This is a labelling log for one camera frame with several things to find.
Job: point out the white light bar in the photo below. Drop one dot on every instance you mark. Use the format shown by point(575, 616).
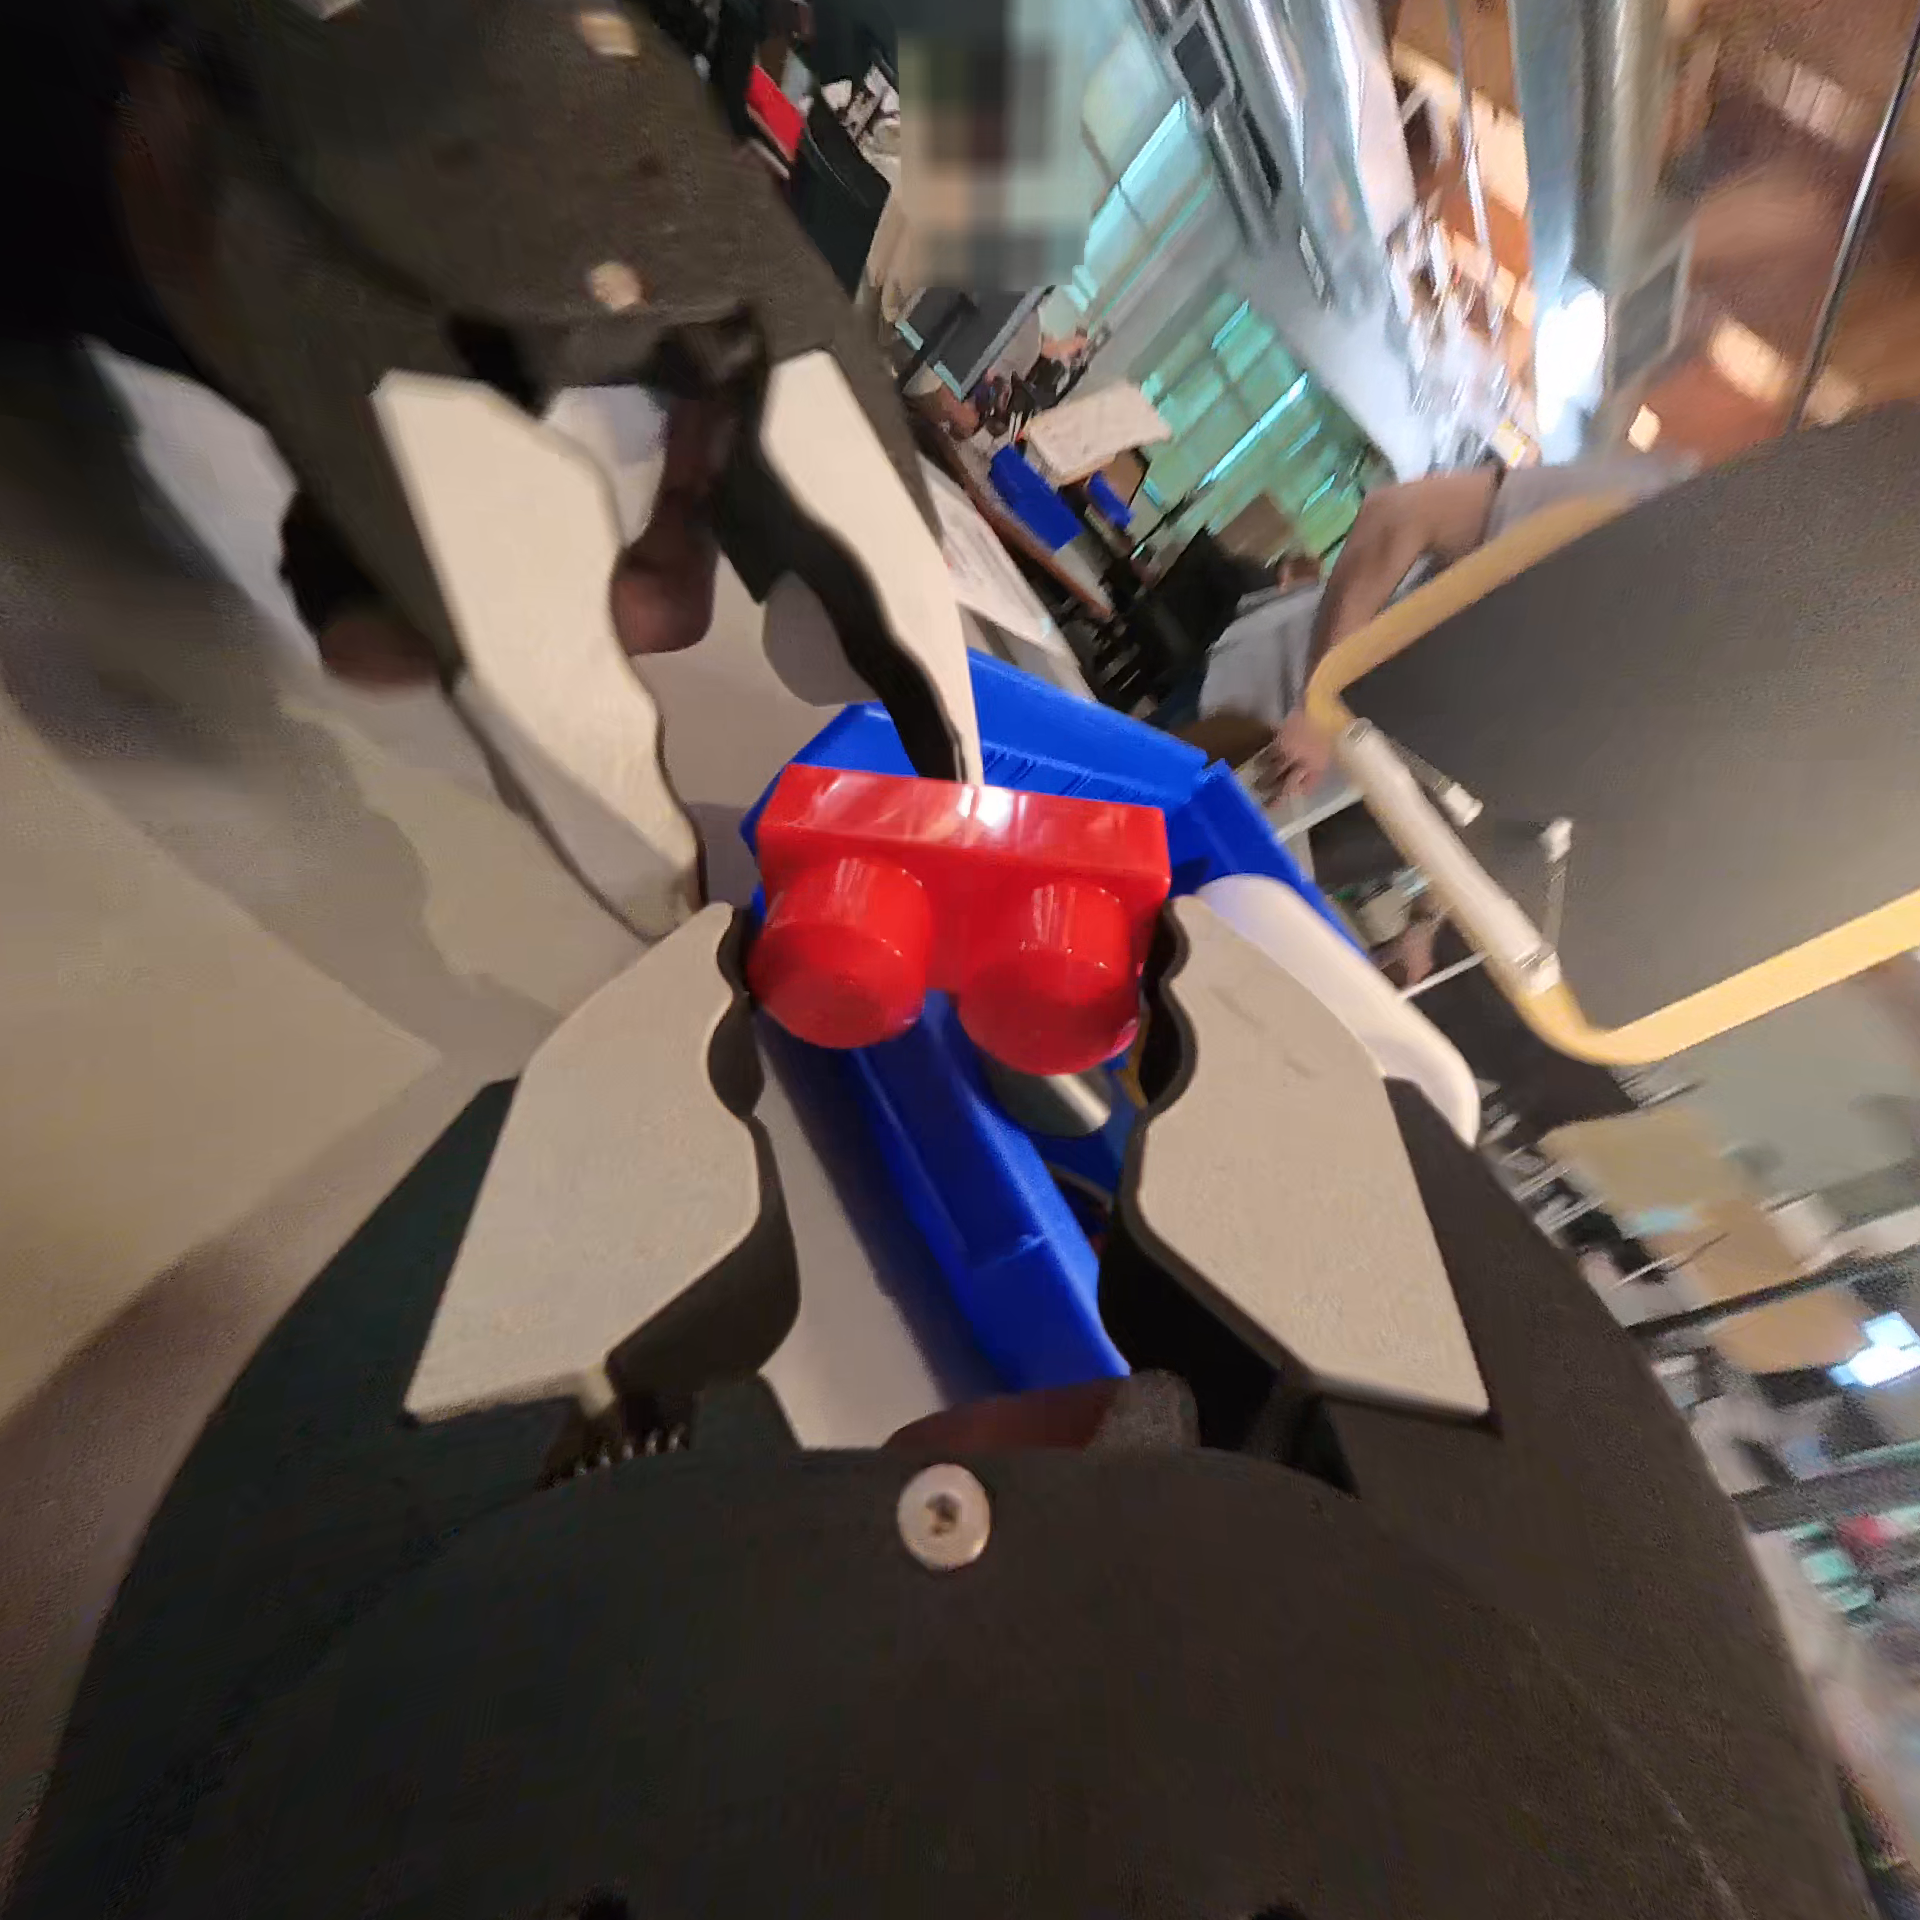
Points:
point(1440, 854)

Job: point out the blue plastic bin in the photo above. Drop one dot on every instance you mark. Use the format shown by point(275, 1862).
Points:
point(991, 1201)

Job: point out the black board wooden rim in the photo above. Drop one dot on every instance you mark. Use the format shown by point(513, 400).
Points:
point(1651, 675)

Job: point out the dotted paper sign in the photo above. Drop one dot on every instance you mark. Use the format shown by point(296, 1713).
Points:
point(1095, 433)

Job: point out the black pole stand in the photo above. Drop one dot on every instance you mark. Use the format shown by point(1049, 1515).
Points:
point(1851, 195)

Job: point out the white plastic cup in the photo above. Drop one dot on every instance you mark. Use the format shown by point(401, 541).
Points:
point(1349, 974)

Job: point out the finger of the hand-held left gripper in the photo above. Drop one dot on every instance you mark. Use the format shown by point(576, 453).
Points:
point(525, 598)
point(855, 494)

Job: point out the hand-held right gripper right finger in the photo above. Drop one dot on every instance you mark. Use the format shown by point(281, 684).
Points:
point(1306, 1201)

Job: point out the small blue bin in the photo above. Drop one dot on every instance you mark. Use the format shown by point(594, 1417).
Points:
point(1035, 494)

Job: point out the printed paper sheet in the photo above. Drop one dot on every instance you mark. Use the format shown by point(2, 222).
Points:
point(984, 556)

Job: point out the red toy building block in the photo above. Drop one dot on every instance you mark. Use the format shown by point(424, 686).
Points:
point(960, 869)

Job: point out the silver ceiling duct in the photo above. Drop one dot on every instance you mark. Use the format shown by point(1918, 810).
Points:
point(1277, 120)

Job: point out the person's left hand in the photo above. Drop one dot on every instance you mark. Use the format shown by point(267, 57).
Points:
point(667, 579)

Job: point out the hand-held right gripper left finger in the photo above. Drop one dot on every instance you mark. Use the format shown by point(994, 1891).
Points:
point(599, 1201)

